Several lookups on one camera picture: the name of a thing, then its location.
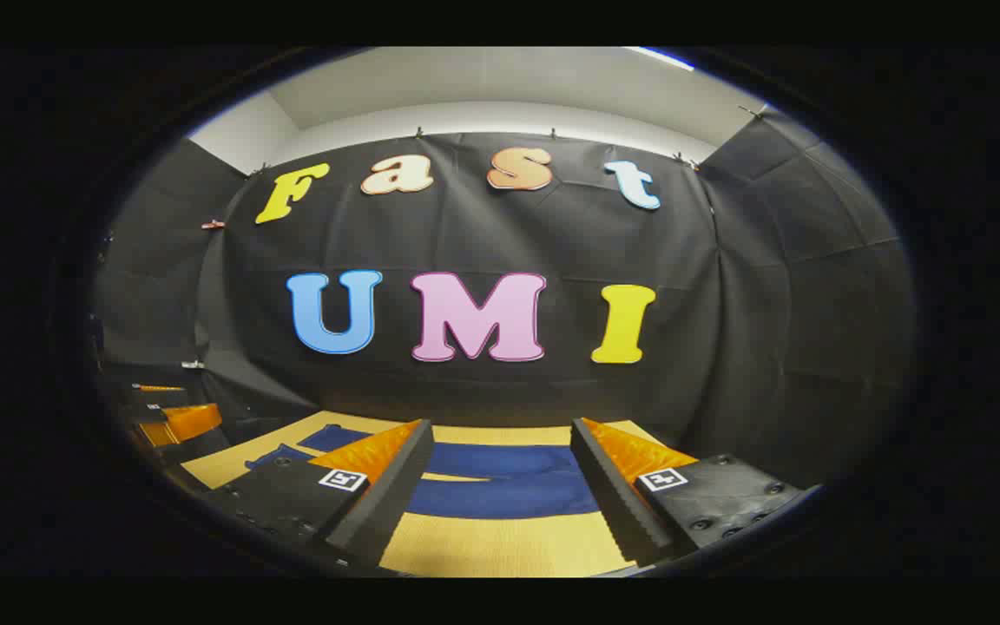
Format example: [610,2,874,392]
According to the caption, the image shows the black backdrop cloth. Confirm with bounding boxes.
[90,109,916,489]

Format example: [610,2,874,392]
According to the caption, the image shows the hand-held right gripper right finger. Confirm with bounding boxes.
[569,418,806,567]

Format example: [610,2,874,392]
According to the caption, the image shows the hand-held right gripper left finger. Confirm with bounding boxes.
[201,419,436,569]

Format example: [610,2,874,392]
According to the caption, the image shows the blue denim jeans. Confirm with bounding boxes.
[246,424,601,520]

